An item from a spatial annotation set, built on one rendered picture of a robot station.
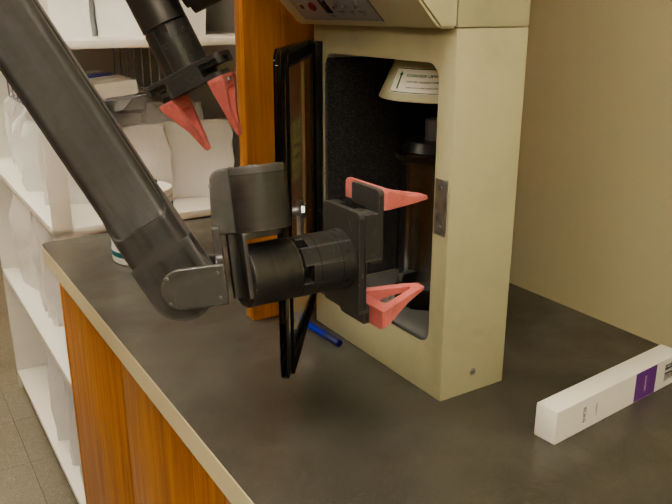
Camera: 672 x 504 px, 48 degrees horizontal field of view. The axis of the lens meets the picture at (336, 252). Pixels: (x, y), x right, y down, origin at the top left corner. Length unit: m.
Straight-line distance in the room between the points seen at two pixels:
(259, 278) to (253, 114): 0.54
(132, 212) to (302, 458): 0.38
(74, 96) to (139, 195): 0.10
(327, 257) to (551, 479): 0.37
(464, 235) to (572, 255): 0.46
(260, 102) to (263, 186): 0.52
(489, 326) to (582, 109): 0.46
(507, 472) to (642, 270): 0.51
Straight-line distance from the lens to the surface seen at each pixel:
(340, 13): 1.00
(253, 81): 1.16
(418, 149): 1.04
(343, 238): 0.70
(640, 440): 0.99
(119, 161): 0.66
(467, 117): 0.91
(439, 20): 0.87
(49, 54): 0.67
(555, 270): 1.41
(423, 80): 0.99
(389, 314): 0.74
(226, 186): 0.66
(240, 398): 1.02
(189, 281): 0.65
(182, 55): 0.94
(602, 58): 1.30
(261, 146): 1.18
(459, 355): 1.00
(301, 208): 0.89
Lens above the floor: 1.43
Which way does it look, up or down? 18 degrees down
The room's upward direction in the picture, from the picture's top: straight up
